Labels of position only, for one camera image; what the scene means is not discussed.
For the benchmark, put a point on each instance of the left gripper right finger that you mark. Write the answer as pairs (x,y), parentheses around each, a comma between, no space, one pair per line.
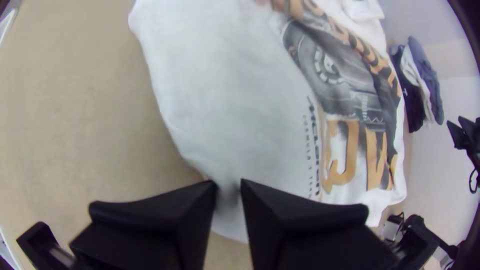
(307,236)

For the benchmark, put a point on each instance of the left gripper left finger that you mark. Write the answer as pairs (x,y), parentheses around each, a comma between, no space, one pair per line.
(150,236)

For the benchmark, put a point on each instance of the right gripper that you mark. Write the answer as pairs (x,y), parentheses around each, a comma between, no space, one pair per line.
(467,133)

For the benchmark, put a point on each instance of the heap of clothes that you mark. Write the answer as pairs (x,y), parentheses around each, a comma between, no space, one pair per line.
(423,75)

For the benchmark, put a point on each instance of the white t-shirt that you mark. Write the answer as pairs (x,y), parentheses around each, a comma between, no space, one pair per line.
(232,93)

